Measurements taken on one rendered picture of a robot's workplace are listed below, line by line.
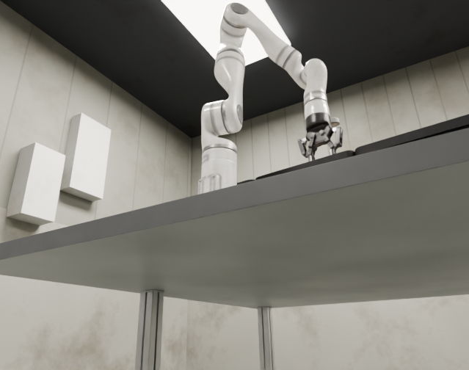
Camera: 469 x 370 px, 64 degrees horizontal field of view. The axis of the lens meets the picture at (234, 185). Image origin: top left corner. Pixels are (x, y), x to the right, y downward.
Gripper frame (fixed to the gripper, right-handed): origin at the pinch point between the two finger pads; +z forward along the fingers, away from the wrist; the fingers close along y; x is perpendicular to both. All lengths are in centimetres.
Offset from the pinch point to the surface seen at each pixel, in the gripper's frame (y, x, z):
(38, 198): -198, 15, -41
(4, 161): -213, -5, -64
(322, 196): 18, -49, 31
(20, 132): -213, 0, -90
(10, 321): -214, 21, 33
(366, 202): 22, -43, 31
